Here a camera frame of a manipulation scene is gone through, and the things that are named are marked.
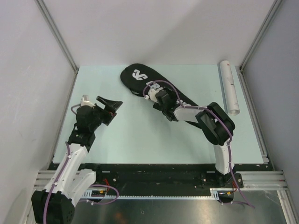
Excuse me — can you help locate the right aluminium frame post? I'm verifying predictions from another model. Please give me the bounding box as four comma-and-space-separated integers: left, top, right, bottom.
239, 0, 284, 71

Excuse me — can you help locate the white slotted cable duct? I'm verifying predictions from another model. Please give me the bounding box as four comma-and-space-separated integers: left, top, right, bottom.
81, 186, 219, 201

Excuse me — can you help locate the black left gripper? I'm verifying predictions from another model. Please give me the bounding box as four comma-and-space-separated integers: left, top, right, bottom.
89, 96, 122, 131

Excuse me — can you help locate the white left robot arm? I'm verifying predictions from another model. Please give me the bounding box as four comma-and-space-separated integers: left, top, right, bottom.
31, 95, 123, 224

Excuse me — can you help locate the white shuttlecock tube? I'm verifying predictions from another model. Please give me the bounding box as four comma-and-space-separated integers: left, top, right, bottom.
219, 60, 240, 116

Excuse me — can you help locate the aluminium frame post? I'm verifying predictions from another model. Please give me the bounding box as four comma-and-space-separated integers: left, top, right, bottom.
239, 0, 284, 71
35, 0, 79, 74

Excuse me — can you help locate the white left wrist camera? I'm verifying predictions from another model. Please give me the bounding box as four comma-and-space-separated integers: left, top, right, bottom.
80, 95, 95, 108

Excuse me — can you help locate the black Crossway racket bag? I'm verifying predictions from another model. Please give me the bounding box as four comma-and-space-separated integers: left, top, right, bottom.
120, 63, 196, 121

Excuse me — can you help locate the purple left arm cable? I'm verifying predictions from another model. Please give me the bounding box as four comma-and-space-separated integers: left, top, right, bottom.
43, 104, 120, 224

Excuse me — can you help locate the aluminium frame rail right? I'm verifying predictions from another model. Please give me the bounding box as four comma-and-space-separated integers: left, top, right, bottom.
236, 66, 299, 224

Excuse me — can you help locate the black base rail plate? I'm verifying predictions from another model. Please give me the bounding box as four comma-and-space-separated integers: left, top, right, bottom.
46, 163, 274, 196

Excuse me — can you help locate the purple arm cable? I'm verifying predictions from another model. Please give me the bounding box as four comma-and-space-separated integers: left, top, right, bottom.
43, 104, 120, 224
142, 80, 256, 209

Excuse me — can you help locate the left aluminium frame post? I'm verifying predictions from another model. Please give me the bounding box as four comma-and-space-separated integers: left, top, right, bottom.
35, 0, 79, 74

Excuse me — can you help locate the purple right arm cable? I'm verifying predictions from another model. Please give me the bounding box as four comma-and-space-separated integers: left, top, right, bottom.
142, 80, 256, 209

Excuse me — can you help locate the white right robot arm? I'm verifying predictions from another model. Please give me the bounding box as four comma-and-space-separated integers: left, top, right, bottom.
148, 88, 235, 187

